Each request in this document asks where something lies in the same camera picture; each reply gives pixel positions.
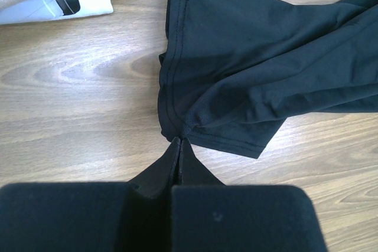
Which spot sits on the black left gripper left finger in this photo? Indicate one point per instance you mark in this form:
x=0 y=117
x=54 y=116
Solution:
x=154 y=182

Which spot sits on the black t shirt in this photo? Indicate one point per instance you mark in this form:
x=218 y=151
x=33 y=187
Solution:
x=235 y=70

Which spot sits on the folded white printed t shirt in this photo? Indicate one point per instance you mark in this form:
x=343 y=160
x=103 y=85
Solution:
x=51 y=10

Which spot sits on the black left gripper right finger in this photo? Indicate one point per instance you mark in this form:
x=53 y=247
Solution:
x=190 y=171

